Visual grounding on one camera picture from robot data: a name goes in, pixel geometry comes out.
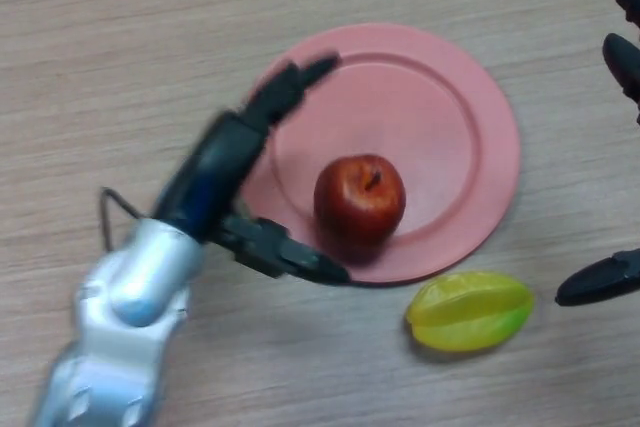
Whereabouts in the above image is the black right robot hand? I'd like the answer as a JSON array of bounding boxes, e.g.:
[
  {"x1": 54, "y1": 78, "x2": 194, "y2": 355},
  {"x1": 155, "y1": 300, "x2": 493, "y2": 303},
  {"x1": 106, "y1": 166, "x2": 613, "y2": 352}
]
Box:
[{"x1": 555, "y1": 0, "x2": 640, "y2": 308}]

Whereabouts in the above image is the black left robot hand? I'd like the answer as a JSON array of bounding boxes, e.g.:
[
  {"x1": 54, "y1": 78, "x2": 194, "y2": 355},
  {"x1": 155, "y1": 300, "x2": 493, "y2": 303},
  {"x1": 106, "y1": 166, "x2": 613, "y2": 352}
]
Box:
[{"x1": 148, "y1": 50, "x2": 350, "y2": 286}]

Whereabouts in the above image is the red apple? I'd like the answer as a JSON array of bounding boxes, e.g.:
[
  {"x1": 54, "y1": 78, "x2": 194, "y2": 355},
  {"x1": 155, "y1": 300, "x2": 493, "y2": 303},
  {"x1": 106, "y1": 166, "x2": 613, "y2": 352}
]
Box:
[{"x1": 313, "y1": 153, "x2": 407, "y2": 248}]

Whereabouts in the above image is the pink round plate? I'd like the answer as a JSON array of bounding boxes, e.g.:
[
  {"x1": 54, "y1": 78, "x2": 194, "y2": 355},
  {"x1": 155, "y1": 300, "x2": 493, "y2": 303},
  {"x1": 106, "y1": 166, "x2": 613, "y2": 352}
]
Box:
[{"x1": 238, "y1": 22, "x2": 522, "y2": 287}]

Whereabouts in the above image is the yellow green starfruit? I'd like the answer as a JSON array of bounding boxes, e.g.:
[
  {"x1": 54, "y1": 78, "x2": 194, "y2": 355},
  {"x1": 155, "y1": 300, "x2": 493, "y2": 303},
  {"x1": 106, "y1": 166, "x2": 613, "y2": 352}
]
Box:
[{"x1": 404, "y1": 270, "x2": 536, "y2": 352}]

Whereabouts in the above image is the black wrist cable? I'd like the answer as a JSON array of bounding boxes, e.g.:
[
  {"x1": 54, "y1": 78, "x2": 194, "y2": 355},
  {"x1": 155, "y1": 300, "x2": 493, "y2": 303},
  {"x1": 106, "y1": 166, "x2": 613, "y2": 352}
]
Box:
[{"x1": 98, "y1": 186, "x2": 146, "y2": 251}]

